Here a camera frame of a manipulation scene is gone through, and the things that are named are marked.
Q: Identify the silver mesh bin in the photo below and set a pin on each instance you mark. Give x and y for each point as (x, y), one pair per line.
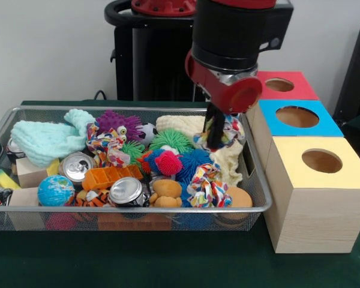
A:
(198, 223)

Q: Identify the blue globe ball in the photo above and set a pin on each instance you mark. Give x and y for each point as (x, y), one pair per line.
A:
(55, 190)

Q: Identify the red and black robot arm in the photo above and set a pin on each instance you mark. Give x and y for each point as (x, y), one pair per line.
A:
(228, 30)

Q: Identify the cream cloth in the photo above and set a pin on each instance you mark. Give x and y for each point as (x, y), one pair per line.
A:
(180, 123)

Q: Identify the orange plastic crate toy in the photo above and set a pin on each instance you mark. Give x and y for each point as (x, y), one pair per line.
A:
(108, 177)

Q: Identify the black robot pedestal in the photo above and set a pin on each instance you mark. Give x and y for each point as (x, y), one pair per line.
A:
(156, 60)

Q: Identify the mint green cloth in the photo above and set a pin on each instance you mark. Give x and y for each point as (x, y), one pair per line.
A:
(45, 141)

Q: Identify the orange plush toy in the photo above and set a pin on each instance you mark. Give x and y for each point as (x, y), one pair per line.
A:
(166, 192)

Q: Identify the pink spiky ball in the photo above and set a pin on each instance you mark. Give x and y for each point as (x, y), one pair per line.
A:
(168, 162)

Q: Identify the wooden box with three holes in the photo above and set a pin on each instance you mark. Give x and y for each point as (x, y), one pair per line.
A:
(318, 216)

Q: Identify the silver drink can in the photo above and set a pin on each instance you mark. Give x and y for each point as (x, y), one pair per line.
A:
(75, 168)
(126, 192)

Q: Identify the purple spiky ball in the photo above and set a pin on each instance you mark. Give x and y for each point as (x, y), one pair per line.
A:
(120, 121)

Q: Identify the blue spiky ball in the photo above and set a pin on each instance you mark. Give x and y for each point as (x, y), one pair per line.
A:
(195, 163)

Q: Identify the small soccer ball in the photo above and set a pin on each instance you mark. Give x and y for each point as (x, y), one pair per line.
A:
(148, 132)

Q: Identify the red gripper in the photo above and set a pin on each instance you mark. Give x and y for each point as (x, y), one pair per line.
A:
(243, 96)

